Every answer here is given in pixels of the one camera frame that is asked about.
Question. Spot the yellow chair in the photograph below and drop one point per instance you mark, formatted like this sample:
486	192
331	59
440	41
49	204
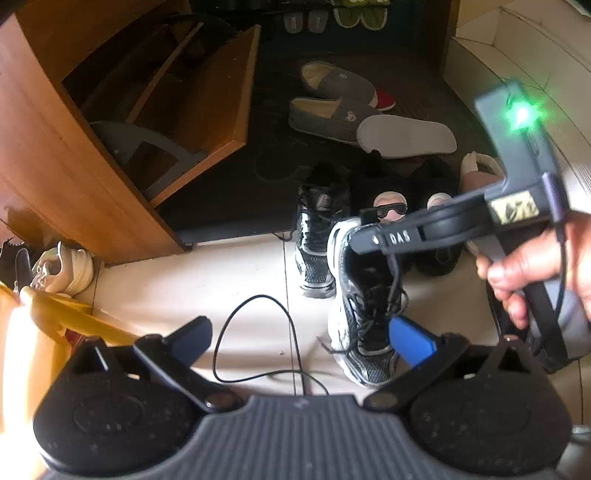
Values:
46	314

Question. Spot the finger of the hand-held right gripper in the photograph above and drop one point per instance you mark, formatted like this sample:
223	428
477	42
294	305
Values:
383	237

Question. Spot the white tiled steps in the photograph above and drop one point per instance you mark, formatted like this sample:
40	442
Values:
568	55

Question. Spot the grey bear slipper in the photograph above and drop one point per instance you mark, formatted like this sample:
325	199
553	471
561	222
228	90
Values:
341	83
323	122

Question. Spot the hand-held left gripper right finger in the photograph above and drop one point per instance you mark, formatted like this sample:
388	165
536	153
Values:
411	341

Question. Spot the wooden door frame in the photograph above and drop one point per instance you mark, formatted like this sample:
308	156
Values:
450	27

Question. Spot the wooden shoe cabinet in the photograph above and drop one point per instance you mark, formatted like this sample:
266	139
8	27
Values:
37	138

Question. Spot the blue door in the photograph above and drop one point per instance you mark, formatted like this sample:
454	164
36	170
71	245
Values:
415	27

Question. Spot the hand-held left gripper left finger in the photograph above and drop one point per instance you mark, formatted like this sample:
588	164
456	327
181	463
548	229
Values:
194	339

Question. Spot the person's right hand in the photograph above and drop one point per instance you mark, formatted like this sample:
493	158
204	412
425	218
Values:
508	281

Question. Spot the dark door mat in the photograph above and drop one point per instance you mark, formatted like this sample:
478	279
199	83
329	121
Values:
277	184

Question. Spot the red slipper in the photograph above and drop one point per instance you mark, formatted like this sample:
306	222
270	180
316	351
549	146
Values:
406	136
384	99

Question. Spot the black and silver sneaker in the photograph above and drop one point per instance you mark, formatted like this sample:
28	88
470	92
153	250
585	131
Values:
364	323
314	267

